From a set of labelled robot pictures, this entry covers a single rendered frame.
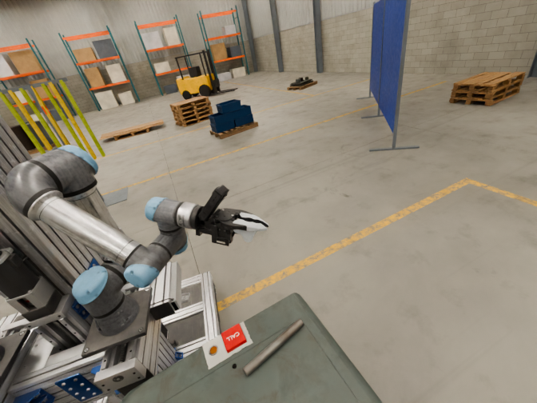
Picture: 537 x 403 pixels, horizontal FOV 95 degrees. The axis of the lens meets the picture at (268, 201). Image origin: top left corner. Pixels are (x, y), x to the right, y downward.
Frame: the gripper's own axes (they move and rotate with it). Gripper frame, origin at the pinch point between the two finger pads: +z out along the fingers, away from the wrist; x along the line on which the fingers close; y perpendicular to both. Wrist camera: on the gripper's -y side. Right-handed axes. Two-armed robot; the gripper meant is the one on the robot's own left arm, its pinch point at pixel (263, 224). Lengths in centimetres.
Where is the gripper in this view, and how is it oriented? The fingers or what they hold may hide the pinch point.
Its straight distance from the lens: 67.7
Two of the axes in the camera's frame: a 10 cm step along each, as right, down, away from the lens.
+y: -0.8, 9.0, 4.3
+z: 9.7, 1.7, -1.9
